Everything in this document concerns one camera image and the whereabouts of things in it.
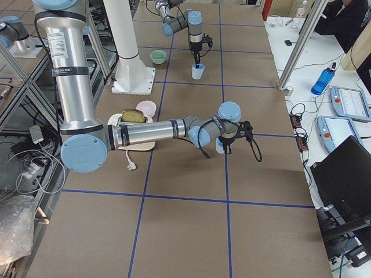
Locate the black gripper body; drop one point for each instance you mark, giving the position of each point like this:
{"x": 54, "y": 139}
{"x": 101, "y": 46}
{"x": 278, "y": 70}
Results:
{"x": 196, "y": 49}
{"x": 226, "y": 142}

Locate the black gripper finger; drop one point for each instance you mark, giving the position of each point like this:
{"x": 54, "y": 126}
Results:
{"x": 227, "y": 149}
{"x": 197, "y": 59}

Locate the light blue cup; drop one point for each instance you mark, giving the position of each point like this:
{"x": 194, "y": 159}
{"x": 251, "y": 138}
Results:
{"x": 198, "y": 72}
{"x": 219, "y": 146}

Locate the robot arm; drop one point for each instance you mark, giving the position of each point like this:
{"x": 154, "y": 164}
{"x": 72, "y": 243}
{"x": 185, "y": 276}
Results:
{"x": 175, "y": 20}
{"x": 87, "y": 140}

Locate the green bowl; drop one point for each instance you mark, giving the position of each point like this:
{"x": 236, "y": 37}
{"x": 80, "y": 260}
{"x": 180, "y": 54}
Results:
{"x": 158, "y": 56}

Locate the pink bowl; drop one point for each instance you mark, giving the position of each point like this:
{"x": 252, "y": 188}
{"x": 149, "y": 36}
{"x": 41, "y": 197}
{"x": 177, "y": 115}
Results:
{"x": 147, "y": 107}

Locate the bread slice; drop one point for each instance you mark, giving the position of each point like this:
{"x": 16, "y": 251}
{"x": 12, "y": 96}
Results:
{"x": 133, "y": 115}

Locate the near teach pendant tablet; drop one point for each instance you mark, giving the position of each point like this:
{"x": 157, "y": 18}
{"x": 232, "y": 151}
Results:
{"x": 333, "y": 130}

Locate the teach pendant tablet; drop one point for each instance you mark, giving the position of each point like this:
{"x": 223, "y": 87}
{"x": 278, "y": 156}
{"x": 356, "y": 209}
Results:
{"x": 333, "y": 130}
{"x": 350, "y": 103}

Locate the blue water bottle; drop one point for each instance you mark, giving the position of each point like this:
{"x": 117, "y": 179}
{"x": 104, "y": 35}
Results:
{"x": 324, "y": 79}

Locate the white toaster plug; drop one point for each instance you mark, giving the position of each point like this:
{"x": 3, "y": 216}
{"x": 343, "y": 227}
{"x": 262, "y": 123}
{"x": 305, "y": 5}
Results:
{"x": 131, "y": 165}

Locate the cream toaster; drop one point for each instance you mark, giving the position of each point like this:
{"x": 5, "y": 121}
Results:
{"x": 129, "y": 135}

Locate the black laptop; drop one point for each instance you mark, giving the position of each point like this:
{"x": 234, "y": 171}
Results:
{"x": 343, "y": 179}

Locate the far teach pendant tablet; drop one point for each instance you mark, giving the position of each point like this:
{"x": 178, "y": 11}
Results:
{"x": 350, "y": 103}

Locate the seated person in black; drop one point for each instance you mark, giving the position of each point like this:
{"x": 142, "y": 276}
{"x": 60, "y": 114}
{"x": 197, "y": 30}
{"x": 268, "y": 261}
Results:
{"x": 343, "y": 19}

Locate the clear plastic bag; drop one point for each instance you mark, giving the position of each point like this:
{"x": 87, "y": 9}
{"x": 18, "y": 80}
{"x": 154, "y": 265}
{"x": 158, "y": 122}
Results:
{"x": 17, "y": 228}

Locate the white camera pillar base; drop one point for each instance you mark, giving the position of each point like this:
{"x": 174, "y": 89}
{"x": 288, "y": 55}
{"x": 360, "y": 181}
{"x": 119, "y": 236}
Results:
{"x": 131, "y": 76}

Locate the aluminium frame post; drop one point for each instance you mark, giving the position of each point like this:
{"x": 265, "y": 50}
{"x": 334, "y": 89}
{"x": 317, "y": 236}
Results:
{"x": 307, "y": 29}

